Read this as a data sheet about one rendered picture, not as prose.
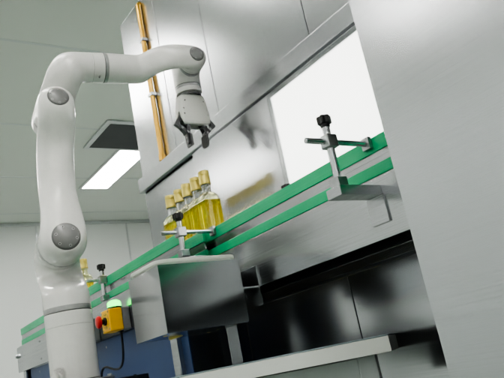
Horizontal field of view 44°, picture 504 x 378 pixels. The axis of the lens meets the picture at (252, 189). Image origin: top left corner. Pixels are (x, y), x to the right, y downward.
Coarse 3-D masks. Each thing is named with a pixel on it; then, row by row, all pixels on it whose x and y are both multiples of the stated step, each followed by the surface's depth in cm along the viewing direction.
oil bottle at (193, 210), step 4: (192, 200) 191; (196, 200) 190; (192, 204) 190; (196, 204) 189; (188, 208) 192; (192, 208) 190; (196, 208) 188; (188, 212) 192; (192, 212) 190; (196, 212) 188; (192, 216) 190; (196, 216) 188; (192, 220) 190; (196, 220) 188; (192, 224) 190; (196, 224) 188; (192, 228) 190; (196, 228) 188; (200, 228) 187
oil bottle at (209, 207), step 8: (208, 192) 186; (200, 200) 186; (208, 200) 184; (216, 200) 186; (200, 208) 186; (208, 208) 183; (216, 208) 185; (200, 216) 186; (208, 216) 183; (216, 216) 184; (200, 224) 186; (208, 224) 182; (216, 224) 183
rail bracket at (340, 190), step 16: (320, 144) 120; (336, 144) 120; (352, 144) 124; (368, 144) 126; (336, 160) 119; (336, 176) 118; (336, 192) 117; (352, 192) 117; (368, 192) 120; (368, 208) 124; (384, 208) 121
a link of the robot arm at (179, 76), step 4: (180, 68) 194; (172, 72) 198; (176, 72) 196; (180, 72) 194; (184, 72) 194; (172, 76) 198; (176, 76) 196; (180, 76) 195; (184, 76) 194; (188, 76) 194; (192, 76) 195; (196, 76) 196; (176, 80) 196; (180, 80) 195; (184, 80) 194; (188, 80) 194; (192, 80) 194; (196, 80) 196; (176, 84) 195; (180, 84) 194; (200, 84) 197
